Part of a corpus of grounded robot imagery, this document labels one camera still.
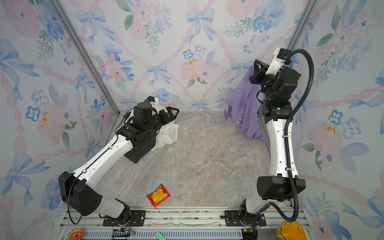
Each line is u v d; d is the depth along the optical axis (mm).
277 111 475
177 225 728
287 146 430
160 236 681
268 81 533
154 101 679
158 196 796
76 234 675
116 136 518
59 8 691
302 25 741
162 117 659
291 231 626
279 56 495
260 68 607
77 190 395
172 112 663
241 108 855
